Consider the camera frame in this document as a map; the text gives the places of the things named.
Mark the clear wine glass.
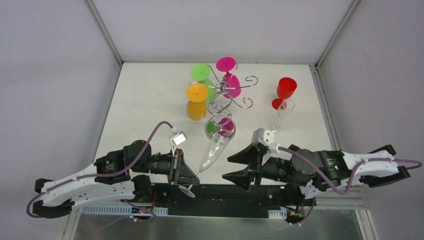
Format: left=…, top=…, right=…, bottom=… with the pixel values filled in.
left=195, top=129, right=231, bottom=177
left=270, top=98, right=296, bottom=135

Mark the chrome wine glass rack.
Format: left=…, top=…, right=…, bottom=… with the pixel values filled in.
left=204, top=62, right=259, bottom=140

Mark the red wine glass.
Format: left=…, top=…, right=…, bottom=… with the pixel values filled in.
left=271, top=77, right=298, bottom=110

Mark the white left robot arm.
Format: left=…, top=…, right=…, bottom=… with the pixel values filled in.
left=26, top=140, right=200, bottom=219

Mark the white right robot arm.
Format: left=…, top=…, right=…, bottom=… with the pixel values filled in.
left=222, top=143, right=411, bottom=205

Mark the pink wine glass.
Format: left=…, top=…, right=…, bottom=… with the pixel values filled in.
left=215, top=56, right=241, bottom=99

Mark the orange wine glass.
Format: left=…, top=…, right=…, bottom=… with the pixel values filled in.
left=186, top=82, right=208, bottom=121

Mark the green wine glass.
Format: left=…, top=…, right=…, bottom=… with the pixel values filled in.
left=189, top=63, right=216, bottom=103

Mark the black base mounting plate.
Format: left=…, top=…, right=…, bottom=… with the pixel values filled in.
left=120, top=181, right=316, bottom=219

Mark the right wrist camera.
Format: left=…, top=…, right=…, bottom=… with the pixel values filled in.
left=251, top=128, right=281, bottom=166

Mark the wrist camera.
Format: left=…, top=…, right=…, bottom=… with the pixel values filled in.
left=251, top=128, right=281, bottom=166
left=169, top=127, right=187, bottom=156

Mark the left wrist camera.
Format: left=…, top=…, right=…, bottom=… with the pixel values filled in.
left=169, top=127, right=187, bottom=156

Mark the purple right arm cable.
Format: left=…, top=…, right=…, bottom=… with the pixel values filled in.
left=268, top=146, right=424, bottom=229

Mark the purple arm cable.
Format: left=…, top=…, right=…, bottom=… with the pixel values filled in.
left=268, top=146, right=424, bottom=229
left=26, top=120, right=176, bottom=233

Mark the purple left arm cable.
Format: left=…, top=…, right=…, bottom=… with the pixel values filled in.
left=26, top=120, right=176, bottom=233

